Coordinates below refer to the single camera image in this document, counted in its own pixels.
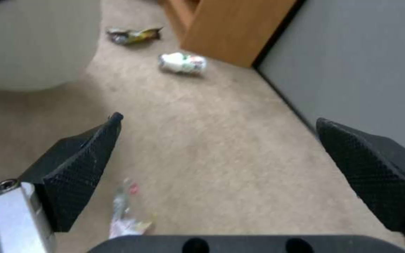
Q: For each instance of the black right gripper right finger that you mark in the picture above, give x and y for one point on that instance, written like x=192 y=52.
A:
x=371 y=168

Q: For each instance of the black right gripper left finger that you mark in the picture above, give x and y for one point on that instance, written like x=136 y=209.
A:
x=72 y=171

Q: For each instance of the clear crumpled plastic wrapper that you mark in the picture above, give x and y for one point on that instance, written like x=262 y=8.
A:
x=127 y=210

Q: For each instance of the grey partition panel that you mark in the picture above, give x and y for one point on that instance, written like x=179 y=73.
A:
x=350 y=66

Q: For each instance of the white rounded robot shell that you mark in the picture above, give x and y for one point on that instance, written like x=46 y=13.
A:
x=26 y=42

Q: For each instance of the crumpled dark snack wrapper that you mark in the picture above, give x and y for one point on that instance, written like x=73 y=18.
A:
x=134 y=34

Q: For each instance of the wooden cabinet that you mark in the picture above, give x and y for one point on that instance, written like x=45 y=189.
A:
x=230 y=29

